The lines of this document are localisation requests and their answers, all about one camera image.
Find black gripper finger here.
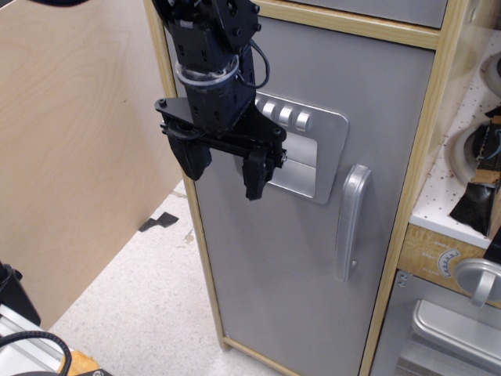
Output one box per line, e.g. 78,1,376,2
242,148,275,201
168,133,212,181

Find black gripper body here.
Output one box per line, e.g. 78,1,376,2
154,66,287,168

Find grey toy fridge door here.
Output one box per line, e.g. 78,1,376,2
196,18,434,375

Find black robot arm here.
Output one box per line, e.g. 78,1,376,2
153,1,287,201

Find silver ice dispenser panel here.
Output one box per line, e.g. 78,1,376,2
255,92,349,204

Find black tape piece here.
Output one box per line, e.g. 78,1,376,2
139,212,178,233

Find plywood side board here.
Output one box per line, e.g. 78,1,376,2
1,1,181,329

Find white speckled stove top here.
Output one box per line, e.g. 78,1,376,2
409,31,500,249

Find black torn debris piece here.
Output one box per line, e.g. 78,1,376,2
449,183,496,236

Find grey freezer door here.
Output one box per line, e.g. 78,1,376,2
298,0,447,29

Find black box left edge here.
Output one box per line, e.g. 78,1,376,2
1,263,41,326

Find grey oven door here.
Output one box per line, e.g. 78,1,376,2
370,271,500,375

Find silver oven knob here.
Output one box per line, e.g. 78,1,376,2
454,258,500,308

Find silver fridge door handle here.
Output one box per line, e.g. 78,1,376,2
333,164,371,282

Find wooden toy kitchen frame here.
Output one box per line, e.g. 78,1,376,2
149,1,500,375

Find aluminium extrusion rail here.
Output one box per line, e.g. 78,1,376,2
1,305,63,375

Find black braided cable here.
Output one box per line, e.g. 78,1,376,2
0,331,74,376

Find silver oven door handle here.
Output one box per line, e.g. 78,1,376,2
411,300,500,370

